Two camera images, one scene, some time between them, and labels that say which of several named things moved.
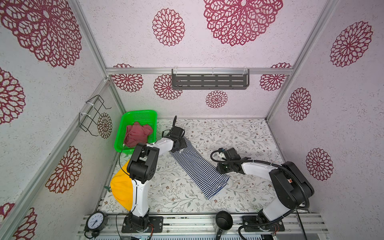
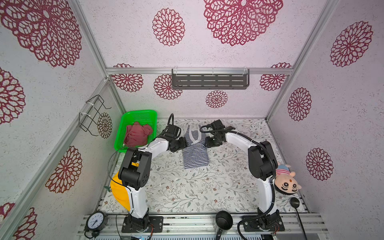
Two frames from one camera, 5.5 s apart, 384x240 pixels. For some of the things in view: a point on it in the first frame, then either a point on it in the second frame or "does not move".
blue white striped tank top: [208, 178] → [195, 154]
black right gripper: [220, 170] → [208, 143]
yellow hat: [121, 186] does not move
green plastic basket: [143, 117] does not move
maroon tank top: [136, 134] does not move
